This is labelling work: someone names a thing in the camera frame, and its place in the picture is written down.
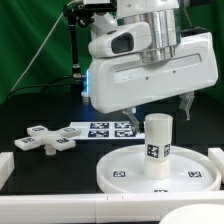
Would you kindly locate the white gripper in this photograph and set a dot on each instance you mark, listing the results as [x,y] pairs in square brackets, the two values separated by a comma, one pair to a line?
[121,83]

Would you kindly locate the white left barrier block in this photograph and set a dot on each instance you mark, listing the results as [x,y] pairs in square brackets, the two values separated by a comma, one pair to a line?
[6,167]

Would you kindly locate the white marker sheet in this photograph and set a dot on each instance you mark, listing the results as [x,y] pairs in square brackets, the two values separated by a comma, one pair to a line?
[105,130]

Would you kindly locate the white round table top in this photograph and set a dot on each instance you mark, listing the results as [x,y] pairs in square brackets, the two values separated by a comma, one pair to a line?
[122,171]

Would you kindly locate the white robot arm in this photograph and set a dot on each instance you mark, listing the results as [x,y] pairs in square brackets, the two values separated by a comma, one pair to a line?
[142,57]

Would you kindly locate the white barrier block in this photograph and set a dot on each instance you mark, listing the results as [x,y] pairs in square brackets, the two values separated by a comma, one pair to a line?
[216,155]
[6,167]

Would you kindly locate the white right barrier block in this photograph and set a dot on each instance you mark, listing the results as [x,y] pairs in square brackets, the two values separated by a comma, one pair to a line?
[216,155]

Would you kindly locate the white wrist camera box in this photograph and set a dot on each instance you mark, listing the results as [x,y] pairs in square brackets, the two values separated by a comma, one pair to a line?
[123,40]

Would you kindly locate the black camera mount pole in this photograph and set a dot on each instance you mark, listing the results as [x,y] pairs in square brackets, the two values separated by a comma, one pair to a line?
[77,16]

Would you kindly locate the grey camera on mount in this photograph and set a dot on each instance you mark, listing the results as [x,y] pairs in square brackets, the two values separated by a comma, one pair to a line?
[97,5]

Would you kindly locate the white disc bottom corner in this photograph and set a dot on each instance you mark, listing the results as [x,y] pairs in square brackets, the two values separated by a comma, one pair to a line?
[196,214]

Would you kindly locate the white cross-shaped table base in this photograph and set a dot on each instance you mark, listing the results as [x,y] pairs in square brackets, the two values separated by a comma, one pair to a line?
[52,141]

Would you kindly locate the white front barrier rail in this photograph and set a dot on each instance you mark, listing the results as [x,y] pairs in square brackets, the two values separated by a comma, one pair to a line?
[98,208]

